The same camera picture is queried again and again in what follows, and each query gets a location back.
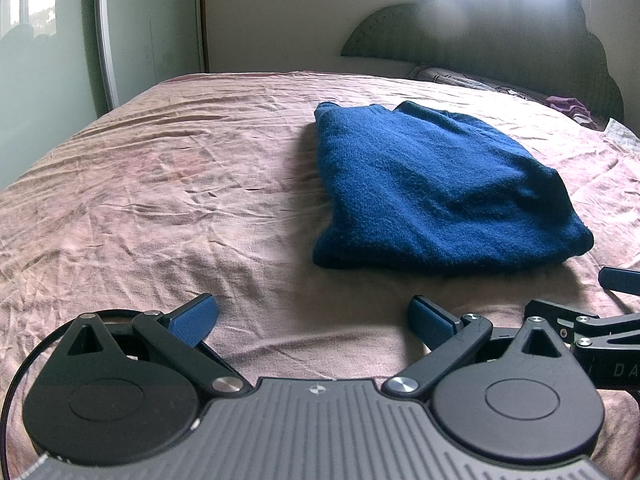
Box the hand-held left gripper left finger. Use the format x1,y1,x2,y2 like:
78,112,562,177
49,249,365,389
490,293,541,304
62,294,253,401

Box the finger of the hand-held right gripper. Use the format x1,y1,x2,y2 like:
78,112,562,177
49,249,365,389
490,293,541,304
598,266,640,297
525,299,601,347

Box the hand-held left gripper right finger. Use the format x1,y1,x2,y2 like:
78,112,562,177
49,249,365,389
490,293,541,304
381,296,568,401

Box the blue knit sweater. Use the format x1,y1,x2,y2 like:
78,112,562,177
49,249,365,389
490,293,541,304
312,100,595,277

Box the white patterned cloth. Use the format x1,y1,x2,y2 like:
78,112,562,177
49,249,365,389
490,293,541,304
602,116,640,155

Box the pink bedsheet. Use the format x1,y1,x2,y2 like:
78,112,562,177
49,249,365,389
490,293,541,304
0,70,640,468

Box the purple cloth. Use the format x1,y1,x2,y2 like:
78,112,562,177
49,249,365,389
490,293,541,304
544,95,595,121

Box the grey patterned pillow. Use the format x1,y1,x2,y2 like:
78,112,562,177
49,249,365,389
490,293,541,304
406,64,551,102

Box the grey scalloped headboard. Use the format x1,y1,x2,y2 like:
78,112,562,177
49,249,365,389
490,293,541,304
340,0,626,126

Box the glass door wardrobe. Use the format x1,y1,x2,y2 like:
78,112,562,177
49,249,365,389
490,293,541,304
0,0,123,193

